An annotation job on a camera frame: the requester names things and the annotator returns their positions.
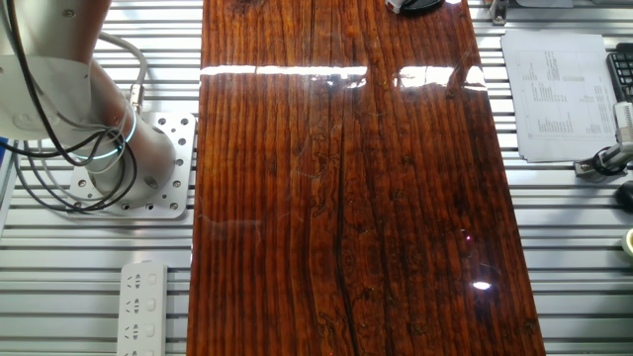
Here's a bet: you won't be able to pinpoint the metal bar clamp black handle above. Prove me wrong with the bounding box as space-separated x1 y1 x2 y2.
399 0 446 15

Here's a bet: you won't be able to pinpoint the small metal bracket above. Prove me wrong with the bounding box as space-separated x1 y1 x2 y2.
489 0 510 27

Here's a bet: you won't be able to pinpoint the thick grey robot cable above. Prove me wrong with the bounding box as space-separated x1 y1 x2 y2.
97 30 149 115

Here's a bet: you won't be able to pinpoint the printed paper sheets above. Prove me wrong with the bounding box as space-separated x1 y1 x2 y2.
499 28 619 163

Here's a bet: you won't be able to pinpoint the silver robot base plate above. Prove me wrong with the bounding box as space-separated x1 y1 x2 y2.
63 111 198 220

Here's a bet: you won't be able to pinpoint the black keyboard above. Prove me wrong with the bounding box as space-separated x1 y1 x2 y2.
606 43 633 103

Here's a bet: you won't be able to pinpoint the brown wooden board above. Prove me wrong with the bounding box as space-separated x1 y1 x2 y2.
186 0 548 356

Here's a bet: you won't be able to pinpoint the black round object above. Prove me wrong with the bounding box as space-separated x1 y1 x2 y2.
615 180 633 213

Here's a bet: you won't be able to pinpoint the grey metal clamp tool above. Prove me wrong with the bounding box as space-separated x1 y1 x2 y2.
574 142 633 178

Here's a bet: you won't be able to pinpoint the white power strip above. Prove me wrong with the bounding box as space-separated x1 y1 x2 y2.
116 260 169 356

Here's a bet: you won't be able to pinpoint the ribbed silver exterior camera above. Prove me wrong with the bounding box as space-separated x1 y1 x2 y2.
614 101 633 145

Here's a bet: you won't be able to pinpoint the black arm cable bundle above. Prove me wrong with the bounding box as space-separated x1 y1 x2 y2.
0 0 139 217

